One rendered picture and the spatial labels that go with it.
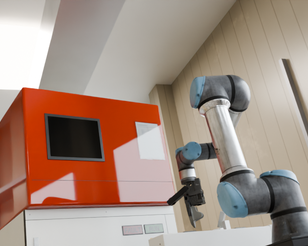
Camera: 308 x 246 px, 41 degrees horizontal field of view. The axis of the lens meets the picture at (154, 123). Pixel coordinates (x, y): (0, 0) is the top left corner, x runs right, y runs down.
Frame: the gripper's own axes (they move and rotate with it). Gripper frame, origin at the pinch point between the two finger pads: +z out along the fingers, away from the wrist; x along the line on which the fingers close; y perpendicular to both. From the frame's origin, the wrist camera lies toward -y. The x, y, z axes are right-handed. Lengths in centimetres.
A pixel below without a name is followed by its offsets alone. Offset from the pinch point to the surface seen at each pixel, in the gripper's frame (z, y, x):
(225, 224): 0.1, 11.9, 18.7
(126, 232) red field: -5.2, -36.0, 15.1
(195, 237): 8.9, 6.1, -32.3
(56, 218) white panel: -13, -59, -12
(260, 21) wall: -200, 70, 177
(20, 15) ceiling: -242, -148, 109
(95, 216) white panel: -13.5, -46.6, 2.8
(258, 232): 9.0, 27.1, -6.7
